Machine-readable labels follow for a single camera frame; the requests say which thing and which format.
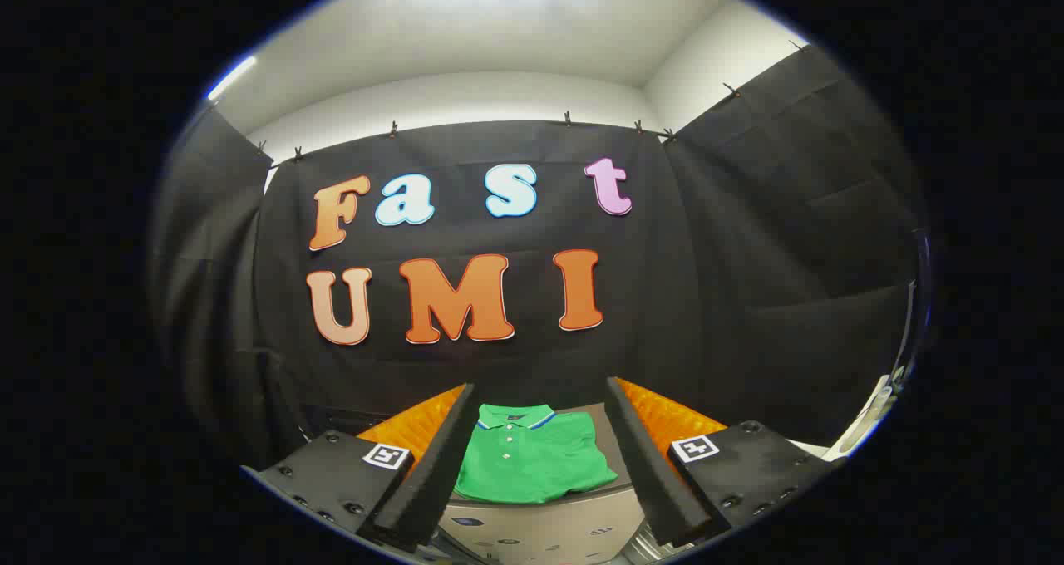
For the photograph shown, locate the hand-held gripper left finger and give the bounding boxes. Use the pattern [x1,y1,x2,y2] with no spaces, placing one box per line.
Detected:
[241,382,480,553]

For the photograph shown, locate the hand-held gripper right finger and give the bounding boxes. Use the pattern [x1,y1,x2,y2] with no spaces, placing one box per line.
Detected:
[604,376,845,549]

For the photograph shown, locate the small ceiling light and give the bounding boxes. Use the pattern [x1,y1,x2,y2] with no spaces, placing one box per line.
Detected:
[206,53,259,102]

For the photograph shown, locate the green polo shirt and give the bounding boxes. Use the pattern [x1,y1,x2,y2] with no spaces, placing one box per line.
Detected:
[453,403,620,506]

